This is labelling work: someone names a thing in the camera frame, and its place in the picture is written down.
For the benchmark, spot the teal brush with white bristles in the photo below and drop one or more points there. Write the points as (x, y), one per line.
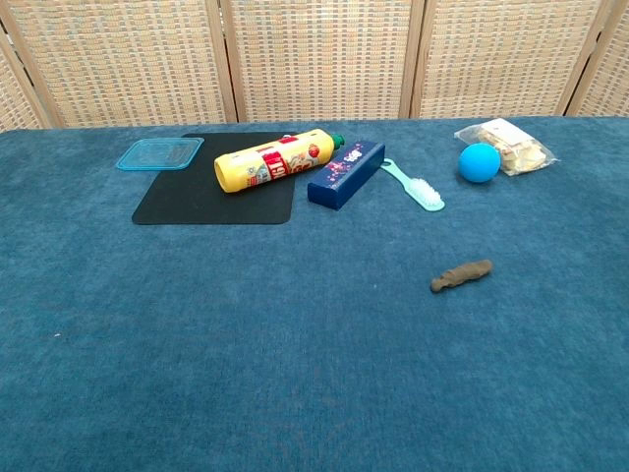
(422, 192)

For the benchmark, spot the blue ball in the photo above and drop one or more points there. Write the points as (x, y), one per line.
(479, 163)

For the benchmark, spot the dark blue cardboard box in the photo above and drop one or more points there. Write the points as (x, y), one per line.
(339, 177)

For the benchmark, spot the brown stick-shaped object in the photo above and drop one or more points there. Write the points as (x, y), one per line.
(462, 276)

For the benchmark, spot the blue tablecloth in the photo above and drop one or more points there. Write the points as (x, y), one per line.
(295, 344)

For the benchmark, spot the yellow bottle with green cap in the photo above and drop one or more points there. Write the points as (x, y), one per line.
(265, 162)

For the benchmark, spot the clear bag of snacks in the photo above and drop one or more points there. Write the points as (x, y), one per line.
(521, 147)

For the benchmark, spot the woven wooden folding screen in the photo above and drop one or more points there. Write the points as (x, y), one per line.
(319, 59)

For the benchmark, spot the black rectangular mat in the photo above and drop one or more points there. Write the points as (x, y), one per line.
(196, 201)

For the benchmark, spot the transparent blue plastic lid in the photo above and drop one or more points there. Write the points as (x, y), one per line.
(157, 155)

